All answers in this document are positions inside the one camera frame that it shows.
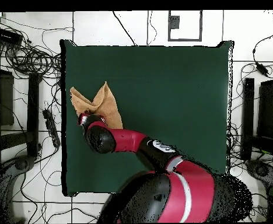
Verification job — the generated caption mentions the orange terry towel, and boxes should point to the orange terry towel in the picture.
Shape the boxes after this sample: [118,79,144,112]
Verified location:
[69,80,124,130]

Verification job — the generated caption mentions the black power strip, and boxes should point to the black power strip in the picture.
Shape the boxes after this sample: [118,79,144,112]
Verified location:
[42,108,61,148]

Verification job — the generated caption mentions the grey tripod base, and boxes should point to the grey tripod base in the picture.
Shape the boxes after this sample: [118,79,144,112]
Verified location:
[244,159,273,194]
[0,154,37,224]

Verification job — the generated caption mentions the dark green table cloth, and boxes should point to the dark green table cloth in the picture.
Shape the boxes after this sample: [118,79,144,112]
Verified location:
[59,38,235,197]

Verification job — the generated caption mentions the black box device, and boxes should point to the black box device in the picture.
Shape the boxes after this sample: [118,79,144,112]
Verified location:
[0,27,23,46]

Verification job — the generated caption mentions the black metal frame stand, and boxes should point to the black metal frame stand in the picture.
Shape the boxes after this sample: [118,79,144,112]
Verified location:
[240,59,273,162]
[0,52,43,159]

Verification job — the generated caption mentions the coil of black cables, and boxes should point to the coil of black cables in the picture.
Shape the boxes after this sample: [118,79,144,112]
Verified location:
[5,45,62,79]

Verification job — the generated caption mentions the long black cable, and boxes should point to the long black cable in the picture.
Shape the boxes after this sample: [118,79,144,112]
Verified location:
[112,10,137,46]

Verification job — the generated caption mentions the grey square floor frame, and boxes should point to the grey square floor frame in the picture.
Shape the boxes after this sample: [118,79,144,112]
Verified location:
[167,10,203,42]

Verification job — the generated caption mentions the black cable with adapter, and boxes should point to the black cable with adapter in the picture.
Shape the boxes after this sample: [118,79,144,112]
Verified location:
[252,28,273,78]

